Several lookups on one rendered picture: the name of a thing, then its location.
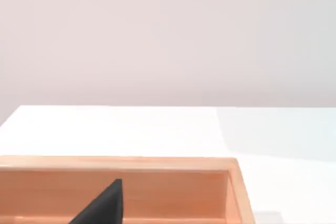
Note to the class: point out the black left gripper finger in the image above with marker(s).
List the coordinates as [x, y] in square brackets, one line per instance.
[108, 207]

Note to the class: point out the shallow salmon-coloured box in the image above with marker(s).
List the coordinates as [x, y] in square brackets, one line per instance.
[170, 195]

